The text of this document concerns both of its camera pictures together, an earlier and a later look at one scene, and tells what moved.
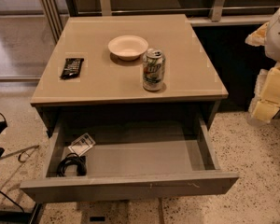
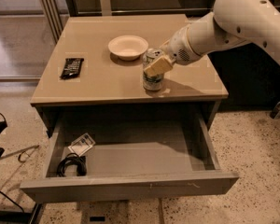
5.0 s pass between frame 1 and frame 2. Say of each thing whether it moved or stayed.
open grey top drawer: stayed
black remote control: stayed
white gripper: moved
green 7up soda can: stayed
